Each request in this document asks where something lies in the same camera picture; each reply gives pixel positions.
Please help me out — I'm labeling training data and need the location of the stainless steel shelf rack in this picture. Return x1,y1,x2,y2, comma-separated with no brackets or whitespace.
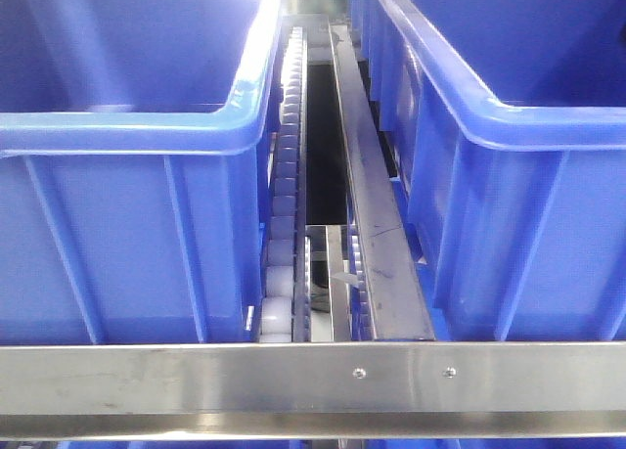
1,342,625,440

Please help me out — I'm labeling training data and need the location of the white roller track left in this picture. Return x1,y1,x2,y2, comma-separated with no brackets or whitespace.
258,26,310,343

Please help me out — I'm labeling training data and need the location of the blue plastic bin left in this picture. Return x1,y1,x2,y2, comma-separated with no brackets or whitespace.
1,0,282,345

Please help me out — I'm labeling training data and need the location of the blue plastic bin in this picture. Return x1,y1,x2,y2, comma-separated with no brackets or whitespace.
363,0,625,340
1,0,282,345

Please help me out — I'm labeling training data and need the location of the blue plastic bin middle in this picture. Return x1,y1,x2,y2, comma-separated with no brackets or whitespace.
363,0,625,340

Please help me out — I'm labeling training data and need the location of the steel divider rail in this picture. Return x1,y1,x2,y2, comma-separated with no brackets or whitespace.
330,24,435,341

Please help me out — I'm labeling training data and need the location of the screw left on rail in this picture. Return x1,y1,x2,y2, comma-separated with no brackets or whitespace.
352,367,367,380

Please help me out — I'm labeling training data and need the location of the screw on rail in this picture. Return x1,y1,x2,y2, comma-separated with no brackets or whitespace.
352,367,367,380
442,367,457,379

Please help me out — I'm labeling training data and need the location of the screw right on rail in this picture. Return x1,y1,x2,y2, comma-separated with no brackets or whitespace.
442,367,457,379

